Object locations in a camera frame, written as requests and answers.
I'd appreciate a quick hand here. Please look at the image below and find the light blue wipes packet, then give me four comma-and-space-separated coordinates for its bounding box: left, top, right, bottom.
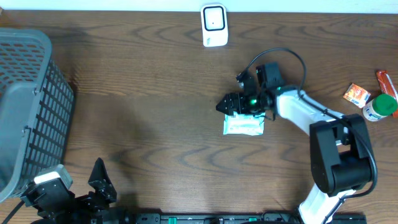
223, 112, 265, 136

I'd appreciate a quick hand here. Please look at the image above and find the orange small carton box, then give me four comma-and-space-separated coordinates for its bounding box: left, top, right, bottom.
343, 83, 371, 108

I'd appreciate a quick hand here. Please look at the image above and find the green lid cup container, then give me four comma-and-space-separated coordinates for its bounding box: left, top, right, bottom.
363, 94, 397, 122

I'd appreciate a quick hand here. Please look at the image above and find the red Top snack packet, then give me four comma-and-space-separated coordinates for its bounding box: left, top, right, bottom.
376, 70, 397, 118

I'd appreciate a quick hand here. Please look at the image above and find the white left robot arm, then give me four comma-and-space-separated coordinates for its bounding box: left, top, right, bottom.
21, 158, 133, 224

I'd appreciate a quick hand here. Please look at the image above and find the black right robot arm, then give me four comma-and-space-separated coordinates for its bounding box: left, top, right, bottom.
216, 63, 377, 223

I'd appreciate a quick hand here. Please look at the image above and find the white barcode scanner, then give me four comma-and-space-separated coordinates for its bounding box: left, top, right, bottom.
201, 4, 229, 47

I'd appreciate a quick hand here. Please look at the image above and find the dark grey plastic basket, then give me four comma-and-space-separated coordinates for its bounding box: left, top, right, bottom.
1, 28, 75, 201

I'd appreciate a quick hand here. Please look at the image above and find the black camera cable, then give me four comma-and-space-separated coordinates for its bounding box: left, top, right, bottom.
236, 47, 379, 224

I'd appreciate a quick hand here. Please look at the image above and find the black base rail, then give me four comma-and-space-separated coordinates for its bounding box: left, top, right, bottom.
133, 212, 368, 224

